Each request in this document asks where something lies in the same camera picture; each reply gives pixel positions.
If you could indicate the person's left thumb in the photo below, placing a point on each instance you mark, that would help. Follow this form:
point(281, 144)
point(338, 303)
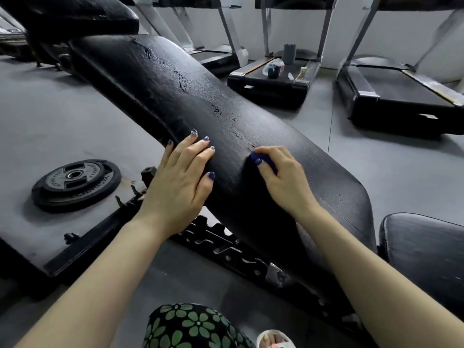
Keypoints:
point(206, 188)

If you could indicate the person's left little finger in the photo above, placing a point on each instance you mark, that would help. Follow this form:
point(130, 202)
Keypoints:
point(166, 155)

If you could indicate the person's left hand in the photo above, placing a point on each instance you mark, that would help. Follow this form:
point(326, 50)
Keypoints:
point(174, 192)

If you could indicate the black metal bench frame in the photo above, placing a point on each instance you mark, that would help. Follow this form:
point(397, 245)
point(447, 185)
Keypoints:
point(224, 250)

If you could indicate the yellowish sponge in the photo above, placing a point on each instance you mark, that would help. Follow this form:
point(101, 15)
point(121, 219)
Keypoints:
point(302, 73)

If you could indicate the person's left middle finger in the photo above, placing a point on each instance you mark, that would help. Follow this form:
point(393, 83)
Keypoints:
point(197, 150)

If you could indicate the person's left forearm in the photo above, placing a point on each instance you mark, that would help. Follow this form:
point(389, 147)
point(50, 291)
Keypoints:
point(108, 279)

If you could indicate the black treadmill with silver posts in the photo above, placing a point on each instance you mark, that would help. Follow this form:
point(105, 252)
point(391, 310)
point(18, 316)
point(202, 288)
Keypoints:
point(217, 61)

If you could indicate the white sandal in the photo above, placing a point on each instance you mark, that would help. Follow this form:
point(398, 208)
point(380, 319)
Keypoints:
point(275, 340)

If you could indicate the black bench backrest pad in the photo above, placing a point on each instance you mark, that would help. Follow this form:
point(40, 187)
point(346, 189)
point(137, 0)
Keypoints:
point(203, 90)

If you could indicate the black treadmill with items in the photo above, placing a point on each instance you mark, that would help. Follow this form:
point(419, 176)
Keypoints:
point(268, 88)

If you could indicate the black treadmill with yellow rail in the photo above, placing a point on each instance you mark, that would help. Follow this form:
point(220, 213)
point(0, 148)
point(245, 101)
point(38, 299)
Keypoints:
point(391, 101)

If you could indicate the green floral black garment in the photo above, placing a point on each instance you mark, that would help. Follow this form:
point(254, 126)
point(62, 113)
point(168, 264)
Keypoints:
point(185, 328)

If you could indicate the person's right thumb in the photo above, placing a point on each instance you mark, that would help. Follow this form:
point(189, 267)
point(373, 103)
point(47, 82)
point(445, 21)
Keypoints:
point(264, 174)

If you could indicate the black rounded machine pad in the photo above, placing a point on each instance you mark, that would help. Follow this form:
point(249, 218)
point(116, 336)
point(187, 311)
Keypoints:
point(72, 14)

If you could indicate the person's right hand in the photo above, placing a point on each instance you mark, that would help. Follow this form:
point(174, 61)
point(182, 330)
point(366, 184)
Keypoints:
point(290, 184)

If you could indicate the black weight plate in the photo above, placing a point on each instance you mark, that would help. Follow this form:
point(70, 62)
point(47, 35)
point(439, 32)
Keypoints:
point(74, 184)

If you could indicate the grey cylinder roll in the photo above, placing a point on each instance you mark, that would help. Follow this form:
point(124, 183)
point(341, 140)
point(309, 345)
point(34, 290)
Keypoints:
point(289, 53)

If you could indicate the dark gym machine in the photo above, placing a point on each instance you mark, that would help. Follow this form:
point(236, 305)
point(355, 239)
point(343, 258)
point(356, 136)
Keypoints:
point(16, 43)

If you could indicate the black bench seat pad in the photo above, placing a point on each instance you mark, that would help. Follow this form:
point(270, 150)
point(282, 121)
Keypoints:
point(424, 257)

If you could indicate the blue cleaning cloth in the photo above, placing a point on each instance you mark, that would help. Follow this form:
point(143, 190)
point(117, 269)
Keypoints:
point(267, 160)

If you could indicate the person's right forearm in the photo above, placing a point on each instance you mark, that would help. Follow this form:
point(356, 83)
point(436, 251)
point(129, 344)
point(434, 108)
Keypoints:
point(366, 282)

